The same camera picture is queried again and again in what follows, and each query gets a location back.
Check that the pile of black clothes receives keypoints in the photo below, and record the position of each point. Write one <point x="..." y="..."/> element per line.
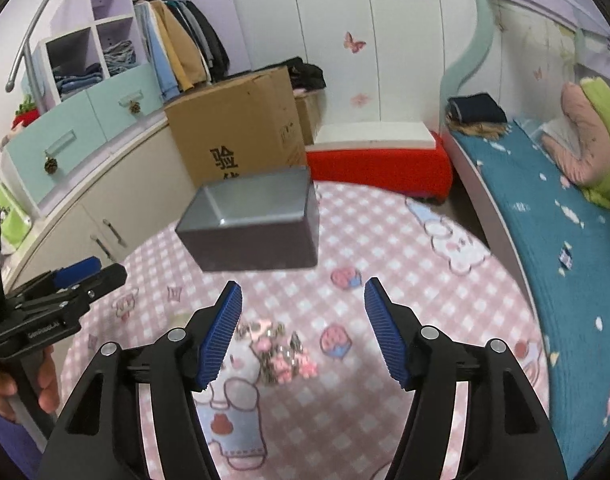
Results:
<point x="307" y="72"/>

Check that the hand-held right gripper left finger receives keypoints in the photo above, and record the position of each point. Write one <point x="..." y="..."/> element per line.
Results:
<point x="220" y="340"/>

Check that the cream cabinet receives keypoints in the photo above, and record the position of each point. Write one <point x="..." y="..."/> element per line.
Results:
<point x="135" y="180"/>

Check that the pink checked bear tablecloth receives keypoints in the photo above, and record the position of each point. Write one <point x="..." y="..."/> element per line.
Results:
<point x="385" y="240"/>

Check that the stack of folded dark jeans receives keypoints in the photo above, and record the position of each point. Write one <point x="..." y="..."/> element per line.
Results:
<point x="80" y="80"/>

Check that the folded dark clothes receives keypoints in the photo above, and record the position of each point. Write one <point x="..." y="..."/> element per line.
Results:
<point x="477" y="107"/>

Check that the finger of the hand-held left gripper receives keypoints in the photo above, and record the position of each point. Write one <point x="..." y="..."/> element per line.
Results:
<point x="77" y="270"/>
<point x="95" y="282"/>

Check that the person's left forearm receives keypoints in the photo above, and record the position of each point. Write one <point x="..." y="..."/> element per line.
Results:
<point x="5" y="442"/>

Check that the small card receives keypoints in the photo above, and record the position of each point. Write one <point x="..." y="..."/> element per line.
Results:
<point x="565" y="256"/>

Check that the dark hanging jackets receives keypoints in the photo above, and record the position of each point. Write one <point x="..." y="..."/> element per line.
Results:
<point x="210" y="40"/>

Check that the white board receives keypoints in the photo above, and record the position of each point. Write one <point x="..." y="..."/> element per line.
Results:
<point x="375" y="135"/>

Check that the tan hanging jacket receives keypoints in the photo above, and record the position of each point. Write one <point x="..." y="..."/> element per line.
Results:
<point x="182" y="50"/>

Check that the white pillow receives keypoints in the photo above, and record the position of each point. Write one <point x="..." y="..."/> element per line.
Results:
<point x="555" y="135"/>

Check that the person's left hand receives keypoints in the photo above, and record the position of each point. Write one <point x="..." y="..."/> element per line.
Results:
<point x="47" y="385"/>

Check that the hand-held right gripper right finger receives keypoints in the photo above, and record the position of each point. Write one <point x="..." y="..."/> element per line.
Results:
<point x="385" y="340"/>

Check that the small cardboard box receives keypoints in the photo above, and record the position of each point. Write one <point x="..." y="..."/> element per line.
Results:
<point x="309" y="115"/>

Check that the pile of small jewelry pieces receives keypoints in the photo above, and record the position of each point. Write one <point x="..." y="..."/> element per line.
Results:
<point x="280" y="355"/>

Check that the pink and green plush pillow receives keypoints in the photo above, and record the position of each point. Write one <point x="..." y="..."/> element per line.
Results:
<point x="585" y="135"/>

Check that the teal drawer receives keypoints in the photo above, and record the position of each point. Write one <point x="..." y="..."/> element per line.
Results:
<point x="50" y="135"/>
<point x="120" y="115"/>

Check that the purple shelf unit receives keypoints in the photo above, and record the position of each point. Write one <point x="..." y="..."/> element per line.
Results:
<point x="110" y="5"/>

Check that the red strawberry plush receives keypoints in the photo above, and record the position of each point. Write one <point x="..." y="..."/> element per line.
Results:
<point x="27" y="115"/>

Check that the pinecone pendant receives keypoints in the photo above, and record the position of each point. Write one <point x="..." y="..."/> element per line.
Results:
<point x="50" y="166"/>
<point x="134" y="107"/>

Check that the white wardrobe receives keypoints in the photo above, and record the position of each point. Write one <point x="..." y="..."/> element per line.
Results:
<point x="385" y="75"/>

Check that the red cloth-covered bench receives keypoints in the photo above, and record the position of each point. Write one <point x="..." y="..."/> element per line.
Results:
<point x="385" y="170"/>

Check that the large cardboard box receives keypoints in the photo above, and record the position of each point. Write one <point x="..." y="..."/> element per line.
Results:
<point x="225" y="120"/>

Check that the light blue hanging shirt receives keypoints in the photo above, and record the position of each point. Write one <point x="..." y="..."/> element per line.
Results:
<point x="157" y="55"/>

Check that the green packet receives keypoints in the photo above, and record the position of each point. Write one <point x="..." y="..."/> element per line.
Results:
<point x="12" y="220"/>

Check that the stack of folded light jeans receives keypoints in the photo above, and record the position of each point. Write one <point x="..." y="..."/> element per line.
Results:
<point x="120" y="57"/>

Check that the pink butterfly sticker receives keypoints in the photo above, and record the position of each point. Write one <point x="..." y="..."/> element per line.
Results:
<point x="355" y="41"/>

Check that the teal bunk bed frame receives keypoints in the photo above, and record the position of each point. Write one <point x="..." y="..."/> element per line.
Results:
<point x="477" y="25"/>

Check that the pink flower sticker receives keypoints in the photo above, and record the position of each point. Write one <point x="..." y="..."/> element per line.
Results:
<point x="361" y="99"/>

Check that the folded tan clothes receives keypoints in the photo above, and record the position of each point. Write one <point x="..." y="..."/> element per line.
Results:
<point x="480" y="131"/>

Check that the blue patterned bed sheet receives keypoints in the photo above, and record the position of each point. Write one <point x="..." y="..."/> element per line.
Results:
<point x="550" y="270"/>

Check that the grey metal handrail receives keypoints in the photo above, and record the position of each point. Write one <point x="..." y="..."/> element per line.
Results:
<point x="30" y="35"/>

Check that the grey metal box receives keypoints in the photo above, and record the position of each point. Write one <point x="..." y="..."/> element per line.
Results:
<point x="245" y="220"/>

